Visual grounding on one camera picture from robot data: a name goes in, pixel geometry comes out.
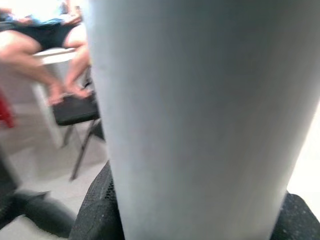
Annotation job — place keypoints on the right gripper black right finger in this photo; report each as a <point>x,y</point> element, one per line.
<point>300,220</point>

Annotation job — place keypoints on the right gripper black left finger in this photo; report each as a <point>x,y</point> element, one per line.
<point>100,212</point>

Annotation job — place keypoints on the white plastic table leg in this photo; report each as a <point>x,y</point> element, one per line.
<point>200,112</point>

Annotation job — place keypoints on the black folding chair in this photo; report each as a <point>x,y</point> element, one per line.
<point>75,110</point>

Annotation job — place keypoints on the white plastic stool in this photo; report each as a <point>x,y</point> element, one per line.
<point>50,105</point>

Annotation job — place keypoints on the red plastic stool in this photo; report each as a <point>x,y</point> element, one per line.
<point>6,110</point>

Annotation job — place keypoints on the seated person in dark shorts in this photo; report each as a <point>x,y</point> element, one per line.
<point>20,50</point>

